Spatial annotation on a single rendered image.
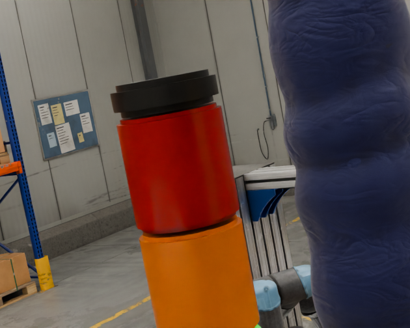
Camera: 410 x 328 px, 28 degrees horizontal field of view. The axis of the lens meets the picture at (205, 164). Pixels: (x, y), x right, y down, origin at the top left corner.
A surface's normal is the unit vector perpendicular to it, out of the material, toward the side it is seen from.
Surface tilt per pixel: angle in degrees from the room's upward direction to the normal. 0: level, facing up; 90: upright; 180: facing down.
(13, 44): 90
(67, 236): 90
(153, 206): 90
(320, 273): 81
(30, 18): 90
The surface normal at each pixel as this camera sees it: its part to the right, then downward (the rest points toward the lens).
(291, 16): -0.69, -0.03
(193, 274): -0.04, 0.13
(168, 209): -0.30, 0.17
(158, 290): -0.72, 0.22
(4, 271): 0.79, -0.11
